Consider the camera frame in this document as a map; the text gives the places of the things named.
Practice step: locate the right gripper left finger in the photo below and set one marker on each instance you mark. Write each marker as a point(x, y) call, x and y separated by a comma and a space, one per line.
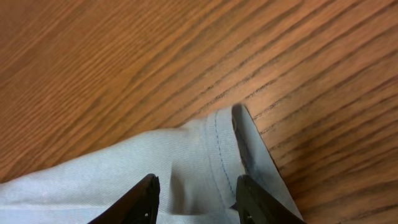
point(138, 206)

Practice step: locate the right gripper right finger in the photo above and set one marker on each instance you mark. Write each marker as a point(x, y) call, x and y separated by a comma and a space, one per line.
point(257, 206)

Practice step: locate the light blue printed t-shirt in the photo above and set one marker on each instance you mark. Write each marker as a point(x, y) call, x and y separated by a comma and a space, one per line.
point(198, 165)

